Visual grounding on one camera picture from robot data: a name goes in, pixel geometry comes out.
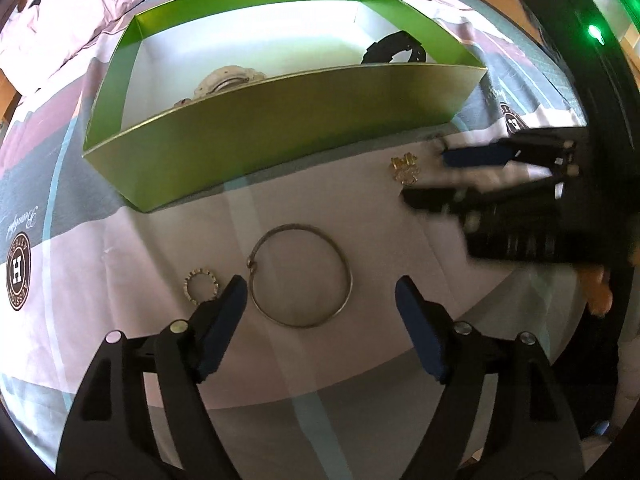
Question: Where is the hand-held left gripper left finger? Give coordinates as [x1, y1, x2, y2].
[57, 275, 249, 480]

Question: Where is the green cardboard box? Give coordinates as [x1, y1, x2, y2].
[82, 0, 489, 214]

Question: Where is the silver metal bangle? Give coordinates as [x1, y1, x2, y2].
[247, 223, 354, 330]

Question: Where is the black wristwatch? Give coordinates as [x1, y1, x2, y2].
[359, 29, 430, 66]

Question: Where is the small toothed metal ring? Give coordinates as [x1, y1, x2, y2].
[183, 267, 217, 306]

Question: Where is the person's right hand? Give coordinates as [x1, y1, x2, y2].
[579, 265, 614, 317]

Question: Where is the teal quilted mattress cover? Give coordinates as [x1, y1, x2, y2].
[425, 0, 556, 61]

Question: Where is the gold brooch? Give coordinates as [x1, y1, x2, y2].
[389, 152, 421, 187]

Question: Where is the cream white wristwatch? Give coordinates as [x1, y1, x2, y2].
[174, 64, 267, 109]

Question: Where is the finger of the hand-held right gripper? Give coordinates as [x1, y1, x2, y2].
[401, 180, 568, 221]
[440, 132, 578, 172]

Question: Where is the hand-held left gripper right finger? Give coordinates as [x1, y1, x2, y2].
[394, 276, 587, 480]

